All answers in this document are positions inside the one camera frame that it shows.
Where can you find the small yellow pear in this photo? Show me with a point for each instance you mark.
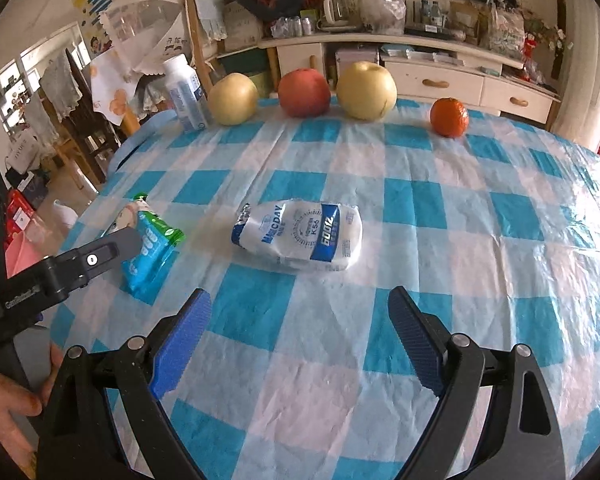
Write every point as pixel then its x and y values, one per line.
pixel 232 100

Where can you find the red apple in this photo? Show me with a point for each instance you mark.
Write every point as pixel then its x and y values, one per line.
pixel 305 92

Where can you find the white tv cabinet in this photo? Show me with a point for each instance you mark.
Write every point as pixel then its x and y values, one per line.
pixel 455 82

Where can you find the brown cardboard box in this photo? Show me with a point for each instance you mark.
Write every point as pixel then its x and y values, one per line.
pixel 464 17

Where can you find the wooden chair with white towel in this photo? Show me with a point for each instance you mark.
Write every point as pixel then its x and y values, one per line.
pixel 207 15

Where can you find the white mesh food cover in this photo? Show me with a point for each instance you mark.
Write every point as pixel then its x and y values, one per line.
pixel 145 20

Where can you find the orange tangerine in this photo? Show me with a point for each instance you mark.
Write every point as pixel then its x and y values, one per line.
pixel 449 117

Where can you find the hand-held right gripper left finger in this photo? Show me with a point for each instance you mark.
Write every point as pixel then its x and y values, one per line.
pixel 180 345

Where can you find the large yellow pear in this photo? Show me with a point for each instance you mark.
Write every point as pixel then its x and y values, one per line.
pixel 366 91

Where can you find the blue white checked tablecloth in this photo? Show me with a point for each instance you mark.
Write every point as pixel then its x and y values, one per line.
pixel 430 240

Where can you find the clear gift bag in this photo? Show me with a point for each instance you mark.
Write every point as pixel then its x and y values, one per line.
pixel 506 25

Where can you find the cluster of small glass jars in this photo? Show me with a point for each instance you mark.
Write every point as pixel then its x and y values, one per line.
pixel 292 26

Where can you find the light wooden chair lace cover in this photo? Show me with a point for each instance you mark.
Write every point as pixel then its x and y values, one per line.
pixel 40 120

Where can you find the light green waste bin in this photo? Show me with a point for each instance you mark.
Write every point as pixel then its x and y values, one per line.
pixel 260 85

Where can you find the white blue plastic packet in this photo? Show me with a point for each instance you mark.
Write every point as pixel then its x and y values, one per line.
pixel 300 235

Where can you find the white orange printed table cloth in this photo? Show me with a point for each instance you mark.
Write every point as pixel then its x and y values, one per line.
pixel 112 90

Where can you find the dark wooden chair lace cover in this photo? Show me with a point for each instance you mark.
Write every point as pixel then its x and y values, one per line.
pixel 87 120

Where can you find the dark green box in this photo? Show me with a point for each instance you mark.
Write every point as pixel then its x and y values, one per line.
pixel 242 62

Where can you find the pack of small water bottles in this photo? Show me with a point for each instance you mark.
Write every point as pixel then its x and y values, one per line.
pixel 432 12

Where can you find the white patterned box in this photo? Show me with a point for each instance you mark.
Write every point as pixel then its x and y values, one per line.
pixel 242 25

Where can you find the artificial flowers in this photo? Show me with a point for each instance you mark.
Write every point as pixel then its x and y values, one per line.
pixel 542 40

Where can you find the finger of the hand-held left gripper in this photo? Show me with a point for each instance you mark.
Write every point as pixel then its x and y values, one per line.
pixel 95 260

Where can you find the white bottle blue label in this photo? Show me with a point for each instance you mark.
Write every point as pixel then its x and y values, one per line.
pixel 187 95

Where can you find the clear plastic bag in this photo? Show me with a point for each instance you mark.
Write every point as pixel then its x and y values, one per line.
pixel 384 10

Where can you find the white gift bag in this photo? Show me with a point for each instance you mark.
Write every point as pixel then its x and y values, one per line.
pixel 22 152

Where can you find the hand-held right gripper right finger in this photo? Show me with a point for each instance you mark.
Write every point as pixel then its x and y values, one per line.
pixel 417 342

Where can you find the white coffee maker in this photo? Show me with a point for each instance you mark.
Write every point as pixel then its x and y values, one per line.
pixel 339 10

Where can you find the red gift boxes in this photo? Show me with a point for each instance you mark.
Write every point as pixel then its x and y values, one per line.
pixel 19 215

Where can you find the green blue snack packet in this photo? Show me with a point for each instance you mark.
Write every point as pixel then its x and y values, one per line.
pixel 152 255

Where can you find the person's left hand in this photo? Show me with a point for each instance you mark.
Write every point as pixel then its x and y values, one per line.
pixel 10 395

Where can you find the dark blue gift bag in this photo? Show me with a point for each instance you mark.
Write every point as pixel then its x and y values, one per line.
pixel 30 187

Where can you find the white storage box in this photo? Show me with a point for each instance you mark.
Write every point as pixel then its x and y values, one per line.
pixel 357 62

